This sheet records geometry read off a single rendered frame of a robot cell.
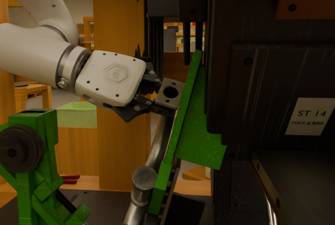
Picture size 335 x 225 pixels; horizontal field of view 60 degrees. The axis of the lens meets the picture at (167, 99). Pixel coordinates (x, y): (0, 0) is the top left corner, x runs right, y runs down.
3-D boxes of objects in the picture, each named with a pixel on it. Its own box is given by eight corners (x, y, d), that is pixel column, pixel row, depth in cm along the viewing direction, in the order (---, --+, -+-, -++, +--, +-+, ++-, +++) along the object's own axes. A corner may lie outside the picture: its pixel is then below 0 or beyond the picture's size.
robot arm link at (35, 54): (80, 70, 58) (56, 98, 51) (18, 50, 59) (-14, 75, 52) (81, 34, 53) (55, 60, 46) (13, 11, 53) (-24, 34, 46)
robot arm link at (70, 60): (51, 71, 46) (69, 77, 46) (76, 34, 51) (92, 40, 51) (59, 100, 53) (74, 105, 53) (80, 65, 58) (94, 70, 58)
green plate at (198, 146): (210, 206, 42) (255, 64, 38) (154, 189, 42) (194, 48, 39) (207, 173, 54) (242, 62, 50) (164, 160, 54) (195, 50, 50)
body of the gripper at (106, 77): (63, 79, 46) (130, 101, 46) (89, 37, 52) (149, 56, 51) (68, 104, 52) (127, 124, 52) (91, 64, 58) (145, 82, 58)
